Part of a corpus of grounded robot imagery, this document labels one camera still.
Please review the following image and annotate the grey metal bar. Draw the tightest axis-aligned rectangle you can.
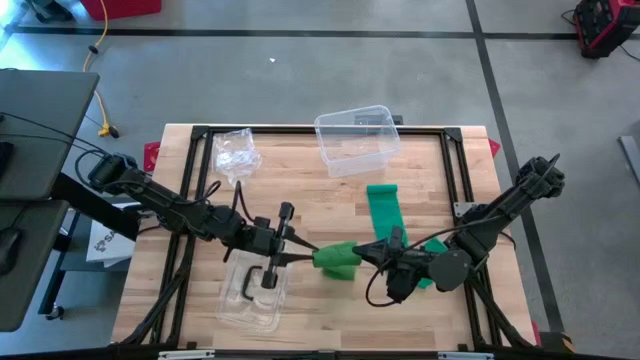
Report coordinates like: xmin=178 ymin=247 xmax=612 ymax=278
xmin=618 ymin=134 xmax=640 ymax=187

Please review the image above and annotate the silver metal bracket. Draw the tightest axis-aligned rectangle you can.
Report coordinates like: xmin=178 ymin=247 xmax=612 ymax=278
xmin=158 ymin=349 xmax=216 ymax=360
xmin=438 ymin=351 xmax=495 ymax=360

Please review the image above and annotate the teal green bandage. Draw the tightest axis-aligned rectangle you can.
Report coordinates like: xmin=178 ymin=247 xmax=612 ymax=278
xmin=366 ymin=183 xmax=449 ymax=291

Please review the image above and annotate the clear lid with black handle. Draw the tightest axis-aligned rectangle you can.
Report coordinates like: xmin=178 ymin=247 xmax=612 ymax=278
xmin=215 ymin=247 xmax=291 ymax=334

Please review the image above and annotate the black metal table frame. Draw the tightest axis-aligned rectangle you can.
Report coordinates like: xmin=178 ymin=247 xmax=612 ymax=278
xmin=112 ymin=123 xmax=539 ymax=360

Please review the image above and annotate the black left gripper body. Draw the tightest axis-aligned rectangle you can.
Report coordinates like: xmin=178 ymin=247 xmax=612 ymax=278
xmin=243 ymin=201 xmax=296 ymax=290

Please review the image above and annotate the small black box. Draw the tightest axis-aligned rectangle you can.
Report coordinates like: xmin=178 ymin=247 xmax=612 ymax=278
xmin=353 ymin=113 xmax=404 ymax=127

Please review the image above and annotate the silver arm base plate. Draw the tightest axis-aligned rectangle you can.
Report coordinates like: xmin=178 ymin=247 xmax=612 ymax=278
xmin=452 ymin=200 xmax=477 ymax=219

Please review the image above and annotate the desk leg with caster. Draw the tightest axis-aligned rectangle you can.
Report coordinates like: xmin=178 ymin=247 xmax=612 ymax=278
xmin=38 ymin=214 xmax=81 ymax=321

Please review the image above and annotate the clear plastic container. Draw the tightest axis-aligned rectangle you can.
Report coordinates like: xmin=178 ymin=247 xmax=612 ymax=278
xmin=313 ymin=104 xmax=402 ymax=180

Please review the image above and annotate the black angled support beam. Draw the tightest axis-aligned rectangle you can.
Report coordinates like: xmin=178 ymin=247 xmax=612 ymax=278
xmin=49 ymin=172 xmax=142 ymax=241

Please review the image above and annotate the red bin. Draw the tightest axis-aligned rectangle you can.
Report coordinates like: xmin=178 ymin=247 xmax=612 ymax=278
xmin=79 ymin=0 xmax=163 ymax=22

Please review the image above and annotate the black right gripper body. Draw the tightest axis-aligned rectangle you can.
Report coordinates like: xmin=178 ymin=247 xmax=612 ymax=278
xmin=384 ymin=226 xmax=431 ymax=304

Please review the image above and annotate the white printed box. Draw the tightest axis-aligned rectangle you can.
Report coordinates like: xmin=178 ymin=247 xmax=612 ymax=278
xmin=85 ymin=219 xmax=137 ymax=269

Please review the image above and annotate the dark grey floor equipment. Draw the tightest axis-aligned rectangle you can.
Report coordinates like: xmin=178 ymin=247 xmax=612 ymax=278
xmin=25 ymin=0 xmax=74 ymax=24

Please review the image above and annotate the yellow extension cable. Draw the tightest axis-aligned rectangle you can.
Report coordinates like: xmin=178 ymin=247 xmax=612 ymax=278
xmin=81 ymin=0 xmax=121 ymax=140

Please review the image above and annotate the dark grey desk top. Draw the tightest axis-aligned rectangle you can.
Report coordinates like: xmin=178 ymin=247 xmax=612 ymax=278
xmin=0 ymin=199 xmax=71 ymax=333

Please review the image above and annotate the grass green bandage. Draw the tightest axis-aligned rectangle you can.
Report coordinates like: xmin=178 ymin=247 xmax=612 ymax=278
xmin=312 ymin=241 xmax=363 ymax=282

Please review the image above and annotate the crumpled clear plastic bag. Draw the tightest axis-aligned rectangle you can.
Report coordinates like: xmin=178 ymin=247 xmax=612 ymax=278
xmin=211 ymin=127 xmax=264 ymax=188

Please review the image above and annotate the black computer mouse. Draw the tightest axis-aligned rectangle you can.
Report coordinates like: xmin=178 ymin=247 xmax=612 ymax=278
xmin=0 ymin=227 xmax=24 ymax=277

